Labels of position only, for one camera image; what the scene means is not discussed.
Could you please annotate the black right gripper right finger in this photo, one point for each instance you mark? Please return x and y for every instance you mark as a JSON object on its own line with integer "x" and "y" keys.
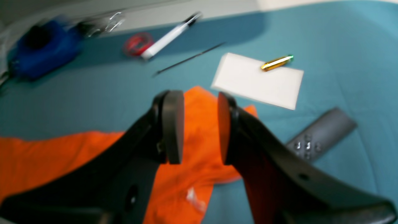
{"x": 284, "y": 189}

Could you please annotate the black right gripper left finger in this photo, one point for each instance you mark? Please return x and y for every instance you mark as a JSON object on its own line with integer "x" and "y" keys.
{"x": 114, "y": 187}

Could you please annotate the orange t-shirt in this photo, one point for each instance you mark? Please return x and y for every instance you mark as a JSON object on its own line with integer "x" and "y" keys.
{"x": 180, "y": 194}

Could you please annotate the grey remote control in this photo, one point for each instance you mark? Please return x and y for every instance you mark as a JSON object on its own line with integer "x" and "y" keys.
{"x": 321, "y": 135}

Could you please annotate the black thin stick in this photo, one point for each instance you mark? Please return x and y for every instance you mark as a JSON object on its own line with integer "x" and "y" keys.
{"x": 188, "y": 59}

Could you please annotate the white paper card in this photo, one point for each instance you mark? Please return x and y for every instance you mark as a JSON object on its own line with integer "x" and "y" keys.
{"x": 243, "y": 76}

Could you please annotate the gold battery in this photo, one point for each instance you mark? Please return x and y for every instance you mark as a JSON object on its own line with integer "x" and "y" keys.
{"x": 277, "y": 63}

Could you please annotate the red tape roll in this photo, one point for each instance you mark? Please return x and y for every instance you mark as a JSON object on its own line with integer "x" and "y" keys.
{"x": 137, "y": 44}

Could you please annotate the blue table cloth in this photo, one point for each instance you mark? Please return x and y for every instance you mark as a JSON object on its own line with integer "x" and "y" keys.
{"x": 347, "y": 50}

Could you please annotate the blue plastic device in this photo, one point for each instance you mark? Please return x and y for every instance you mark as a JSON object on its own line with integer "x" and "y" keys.
{"x": 44, "y": 48}

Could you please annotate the white black marker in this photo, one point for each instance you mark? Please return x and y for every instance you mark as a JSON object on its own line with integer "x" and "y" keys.
{"x": 170, "y": 36}

